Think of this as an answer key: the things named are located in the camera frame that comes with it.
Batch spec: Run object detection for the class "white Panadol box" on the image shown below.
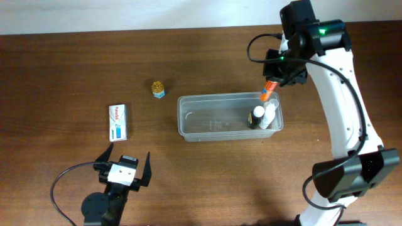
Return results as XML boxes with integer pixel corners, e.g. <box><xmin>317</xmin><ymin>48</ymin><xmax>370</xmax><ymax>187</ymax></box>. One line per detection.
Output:
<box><xmin>109</xmin><ymin>104</ymin><xmax>128</xmax><ymax>142</ymax></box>

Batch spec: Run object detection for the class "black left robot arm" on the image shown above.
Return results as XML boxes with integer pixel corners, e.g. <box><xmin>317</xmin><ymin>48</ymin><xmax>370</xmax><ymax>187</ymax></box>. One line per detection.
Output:
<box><xmin>81</xmin><ymin>144</ymin><xmax>152</xmax><ymax>226</ymax></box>

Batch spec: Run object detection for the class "small jar gold lid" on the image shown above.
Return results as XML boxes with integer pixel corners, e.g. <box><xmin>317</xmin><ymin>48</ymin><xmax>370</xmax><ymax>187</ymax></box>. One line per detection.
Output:
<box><xmin>151</xmin><ymin>81</ymin><xmax>165</xmax><ymax>99</ymax></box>

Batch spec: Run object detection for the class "orange tablet tube white cap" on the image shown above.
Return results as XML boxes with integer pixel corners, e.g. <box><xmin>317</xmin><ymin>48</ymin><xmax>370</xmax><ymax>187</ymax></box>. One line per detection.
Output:
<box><xmin>259</xmin><ymin>80</ymin><xmax>278</xmax><ymax>102</ymax></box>

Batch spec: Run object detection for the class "dark bottle white cap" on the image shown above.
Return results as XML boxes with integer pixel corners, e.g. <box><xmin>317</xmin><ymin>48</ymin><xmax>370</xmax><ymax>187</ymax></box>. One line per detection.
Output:
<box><xmin>247</xmin><ymin>105</ymin><xmax>265</xmax><ymax>129</ymax></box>

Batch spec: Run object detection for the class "clear plastic container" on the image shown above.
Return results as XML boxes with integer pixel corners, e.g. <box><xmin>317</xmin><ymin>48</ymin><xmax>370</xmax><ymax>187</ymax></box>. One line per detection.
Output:
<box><xmin>177</xmin><ymin>92</ymin><xmax>284</xmax><ymax>142</ymax></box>

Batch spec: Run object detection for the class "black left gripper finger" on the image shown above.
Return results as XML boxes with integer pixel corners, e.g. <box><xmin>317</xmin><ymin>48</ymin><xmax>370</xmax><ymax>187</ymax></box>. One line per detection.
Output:
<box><xmin>95</xmin><ymin>143</ymin><xmax>114</xmax><ymax>163</ymax></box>
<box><xmin>141</xmin><ymin>152</ymin><xmax>152</xmax><ymax>187</ymax></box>

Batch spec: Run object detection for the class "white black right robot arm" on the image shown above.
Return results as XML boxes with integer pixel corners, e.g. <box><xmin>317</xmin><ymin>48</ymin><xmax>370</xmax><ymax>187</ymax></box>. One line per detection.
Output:
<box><xmin>263</xmin><ymin>1</ymin><xmax>399</xmax><ymax>225</ymax></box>

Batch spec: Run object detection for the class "black left camera cable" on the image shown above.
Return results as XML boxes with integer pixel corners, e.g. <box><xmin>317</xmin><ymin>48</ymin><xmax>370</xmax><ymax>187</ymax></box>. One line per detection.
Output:
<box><xmin>50</xmin><ymin>161</ymin><xmax>109</xmax><ymax>226</ymax></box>

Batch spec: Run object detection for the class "white dropper bottle clear cap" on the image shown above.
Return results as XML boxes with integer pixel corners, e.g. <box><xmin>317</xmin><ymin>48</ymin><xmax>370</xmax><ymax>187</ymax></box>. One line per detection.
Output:
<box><xmin>259</xmin><ymin>99</ymin><xmax>280</xmax><ymax>129</ymax></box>

